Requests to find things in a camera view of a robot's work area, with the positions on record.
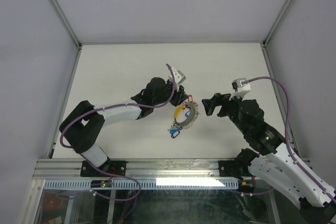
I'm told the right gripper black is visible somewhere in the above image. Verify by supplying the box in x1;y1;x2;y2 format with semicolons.
201;91;248;135

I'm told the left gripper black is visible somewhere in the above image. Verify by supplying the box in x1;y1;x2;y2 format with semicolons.
153;80;188;107

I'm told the red key tag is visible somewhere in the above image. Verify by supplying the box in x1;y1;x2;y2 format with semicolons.
187;94;194;103

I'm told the metal keyring holder with rings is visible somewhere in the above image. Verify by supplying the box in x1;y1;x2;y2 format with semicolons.
168;101;199;132

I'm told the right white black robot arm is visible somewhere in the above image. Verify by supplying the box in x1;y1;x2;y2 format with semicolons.
202;93;335;223

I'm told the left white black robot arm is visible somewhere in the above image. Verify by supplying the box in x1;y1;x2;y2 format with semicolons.
59;77;188;176

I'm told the black key fob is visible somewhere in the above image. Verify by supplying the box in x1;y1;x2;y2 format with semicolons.
170;130;181;139

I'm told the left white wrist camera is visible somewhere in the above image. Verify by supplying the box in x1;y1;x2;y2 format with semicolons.
169;68;186;90

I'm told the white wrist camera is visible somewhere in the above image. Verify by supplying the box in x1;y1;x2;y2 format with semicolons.
169;68;186;90
229;78;251;100

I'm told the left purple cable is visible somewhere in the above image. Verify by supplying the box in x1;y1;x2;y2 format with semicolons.
59;63;177;209

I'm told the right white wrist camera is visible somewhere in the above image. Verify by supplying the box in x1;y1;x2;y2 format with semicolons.
229;78;251;100

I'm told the aluminium mounting rail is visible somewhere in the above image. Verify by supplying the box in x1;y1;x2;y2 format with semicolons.
33;158;234;180

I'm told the grey slotted cable duct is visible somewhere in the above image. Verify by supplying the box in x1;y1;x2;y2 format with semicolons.
44;177;239;190

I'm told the right aluminium frame post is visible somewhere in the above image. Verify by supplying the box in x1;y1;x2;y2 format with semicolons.
262;0;295;47

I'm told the aluminium frame post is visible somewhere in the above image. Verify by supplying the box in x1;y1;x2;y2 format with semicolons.
48;0;82;50
262;0;295;47

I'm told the left aluminium frame post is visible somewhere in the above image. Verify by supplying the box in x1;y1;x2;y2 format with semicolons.
48;0;82;50

